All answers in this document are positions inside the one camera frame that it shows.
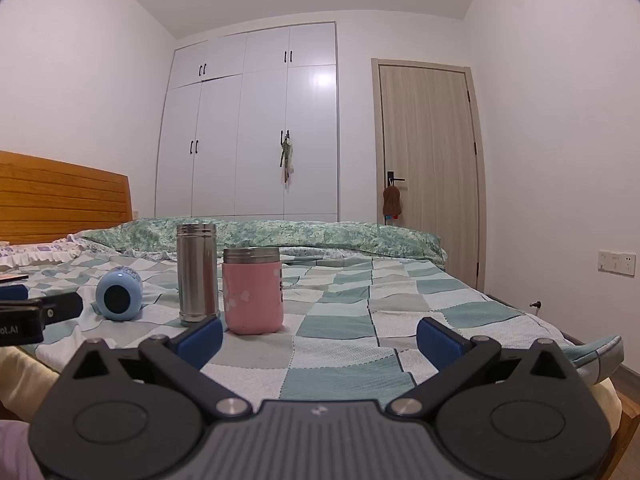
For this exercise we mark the light wooden door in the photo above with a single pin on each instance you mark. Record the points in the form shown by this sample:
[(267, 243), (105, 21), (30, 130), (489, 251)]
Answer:
[(430, 170)]

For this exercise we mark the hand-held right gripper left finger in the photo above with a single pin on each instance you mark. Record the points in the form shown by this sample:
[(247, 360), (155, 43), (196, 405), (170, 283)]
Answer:
[(202, 341)]

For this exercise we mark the yellow mattress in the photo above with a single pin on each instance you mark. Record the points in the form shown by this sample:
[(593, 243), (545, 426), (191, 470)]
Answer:
[(22, 375)]

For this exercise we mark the green floral quilt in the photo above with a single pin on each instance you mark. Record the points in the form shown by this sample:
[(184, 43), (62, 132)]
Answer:
[(310, 236)]

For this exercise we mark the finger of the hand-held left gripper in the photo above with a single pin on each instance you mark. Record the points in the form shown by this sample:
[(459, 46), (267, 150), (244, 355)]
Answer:
[(62, 306), (12, 292)]

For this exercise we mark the flat dark book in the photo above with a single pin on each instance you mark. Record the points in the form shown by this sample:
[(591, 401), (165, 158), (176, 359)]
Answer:
[(12, 277)]

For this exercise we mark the wooden headboard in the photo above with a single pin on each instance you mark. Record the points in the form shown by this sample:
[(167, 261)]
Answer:
[(60, 200)]

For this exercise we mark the stainless steel thermos cup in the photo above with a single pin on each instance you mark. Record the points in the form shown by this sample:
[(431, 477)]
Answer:
[(197, 275)]

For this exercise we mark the checkered green bedsheet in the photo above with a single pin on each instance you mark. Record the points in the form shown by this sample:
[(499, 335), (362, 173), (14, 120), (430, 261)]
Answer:
[(345, 330)]

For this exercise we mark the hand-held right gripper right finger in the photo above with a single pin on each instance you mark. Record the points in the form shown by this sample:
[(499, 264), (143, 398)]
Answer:
[(436, 342)]

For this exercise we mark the person's pink clothing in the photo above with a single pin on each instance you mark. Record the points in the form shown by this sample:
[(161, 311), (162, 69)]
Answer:
[(17, 452)]

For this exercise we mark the brown hanging pouch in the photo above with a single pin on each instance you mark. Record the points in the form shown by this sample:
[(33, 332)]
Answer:
[(391, 200)]

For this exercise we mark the small black plug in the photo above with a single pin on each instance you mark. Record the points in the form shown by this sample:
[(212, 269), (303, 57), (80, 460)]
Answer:
[(536, 305)]

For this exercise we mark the wooden bed frame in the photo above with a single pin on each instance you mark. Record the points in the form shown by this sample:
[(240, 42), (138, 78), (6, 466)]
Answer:
[(629, 430)]

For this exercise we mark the ruffled floral pillow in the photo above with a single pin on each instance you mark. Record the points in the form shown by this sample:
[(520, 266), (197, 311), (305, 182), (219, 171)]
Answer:
[(40, 251)]

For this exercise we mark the white wardrobe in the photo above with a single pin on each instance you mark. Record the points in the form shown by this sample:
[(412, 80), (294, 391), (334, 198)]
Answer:
[(250, 125)]

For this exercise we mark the white wall socket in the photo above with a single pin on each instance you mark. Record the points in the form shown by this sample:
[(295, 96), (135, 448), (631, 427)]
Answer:
[(617, 263)]

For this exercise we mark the pink insulated cup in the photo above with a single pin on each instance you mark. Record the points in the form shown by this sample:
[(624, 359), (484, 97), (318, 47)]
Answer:
[(252, 295)]

